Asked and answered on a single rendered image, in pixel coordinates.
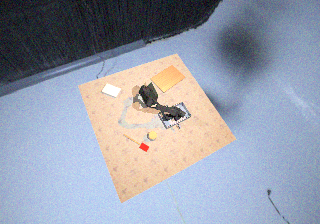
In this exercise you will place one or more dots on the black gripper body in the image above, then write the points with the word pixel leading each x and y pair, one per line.
pixel 168 117

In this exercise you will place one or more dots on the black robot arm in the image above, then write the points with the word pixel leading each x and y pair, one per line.
pixel 176 113

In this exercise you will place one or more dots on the grey cylindrical canister with tan lid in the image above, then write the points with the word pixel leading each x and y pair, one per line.
pixel 152 136

